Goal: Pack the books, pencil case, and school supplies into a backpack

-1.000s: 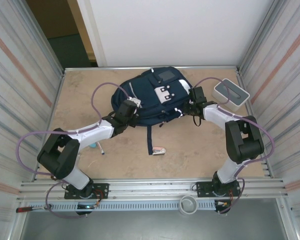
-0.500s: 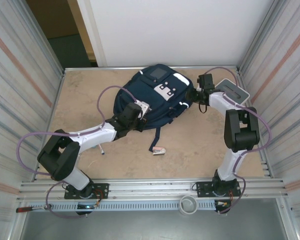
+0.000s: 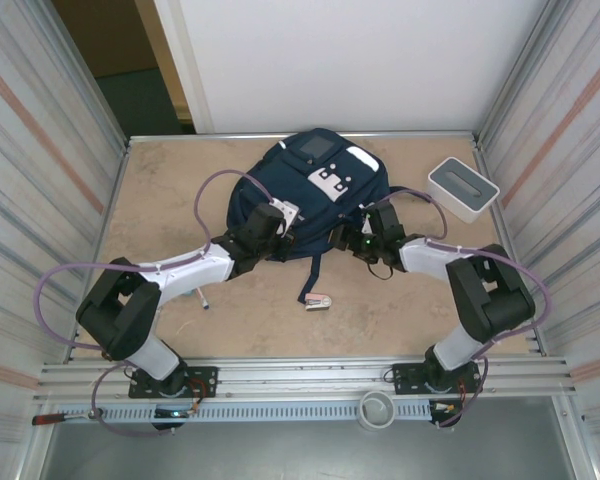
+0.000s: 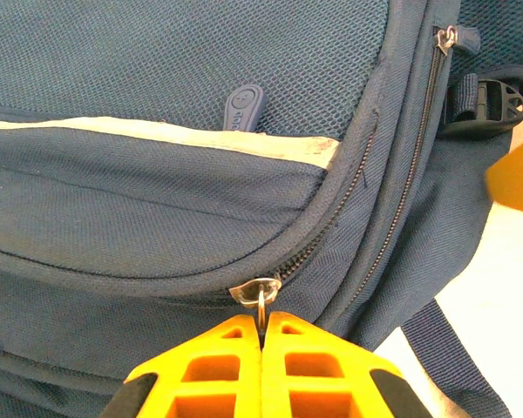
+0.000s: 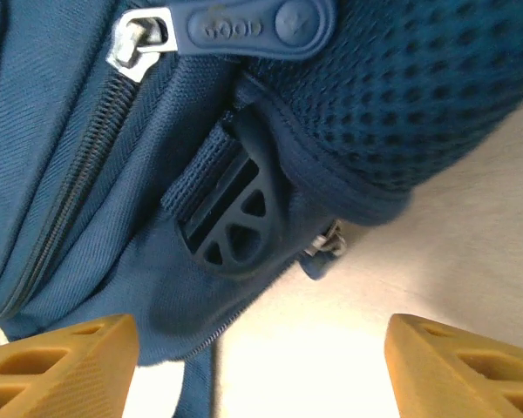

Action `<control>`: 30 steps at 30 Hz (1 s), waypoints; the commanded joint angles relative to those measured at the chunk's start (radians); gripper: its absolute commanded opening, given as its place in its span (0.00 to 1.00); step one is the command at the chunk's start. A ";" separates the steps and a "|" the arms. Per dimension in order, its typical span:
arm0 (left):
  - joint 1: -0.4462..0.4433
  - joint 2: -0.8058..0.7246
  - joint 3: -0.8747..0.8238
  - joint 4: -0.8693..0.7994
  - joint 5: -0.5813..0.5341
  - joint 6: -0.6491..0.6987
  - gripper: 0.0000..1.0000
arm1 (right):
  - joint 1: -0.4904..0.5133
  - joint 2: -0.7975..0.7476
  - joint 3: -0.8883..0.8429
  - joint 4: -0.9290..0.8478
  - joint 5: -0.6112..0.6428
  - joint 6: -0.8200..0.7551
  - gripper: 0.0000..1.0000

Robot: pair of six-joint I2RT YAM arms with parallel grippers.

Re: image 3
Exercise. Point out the navy blue backpack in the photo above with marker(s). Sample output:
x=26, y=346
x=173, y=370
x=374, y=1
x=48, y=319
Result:
x=320, y=200

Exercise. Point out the pink stapler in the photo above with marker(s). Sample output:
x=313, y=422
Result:
x=319, y=301

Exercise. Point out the white marker pen blue cap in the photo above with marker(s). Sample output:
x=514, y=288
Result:
x=203, y=299

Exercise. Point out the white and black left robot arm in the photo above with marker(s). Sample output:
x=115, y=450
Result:
x=190, y=272

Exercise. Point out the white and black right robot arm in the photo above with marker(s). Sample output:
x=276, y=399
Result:
x=490, y=295

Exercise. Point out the white and grey tissue box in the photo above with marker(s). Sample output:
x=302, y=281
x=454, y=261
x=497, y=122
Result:
x=462, y=190

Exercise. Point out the grey tape roll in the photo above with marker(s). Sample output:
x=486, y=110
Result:
x=376, y=412

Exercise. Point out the small black controller board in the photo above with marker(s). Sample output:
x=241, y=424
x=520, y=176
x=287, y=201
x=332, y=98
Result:
x=169, y=415
x=446, y=412

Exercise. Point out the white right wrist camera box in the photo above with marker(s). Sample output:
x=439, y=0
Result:
x=368, y=215

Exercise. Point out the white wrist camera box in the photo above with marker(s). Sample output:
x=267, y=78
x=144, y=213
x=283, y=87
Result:
x=286, y=212
x=368, y=215

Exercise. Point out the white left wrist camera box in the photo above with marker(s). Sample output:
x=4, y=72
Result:
x=286, y=212

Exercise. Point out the aluminium mounting rail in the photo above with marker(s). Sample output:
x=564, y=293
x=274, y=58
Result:
x=305, y=377

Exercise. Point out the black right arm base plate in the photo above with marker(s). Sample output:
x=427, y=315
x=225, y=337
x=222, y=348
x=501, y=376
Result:
x=405, y=380

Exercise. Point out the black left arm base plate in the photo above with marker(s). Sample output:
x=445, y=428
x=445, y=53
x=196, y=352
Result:
x=202, y=382

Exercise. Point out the white door frame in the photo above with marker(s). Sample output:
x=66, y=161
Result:
x=180, y=65

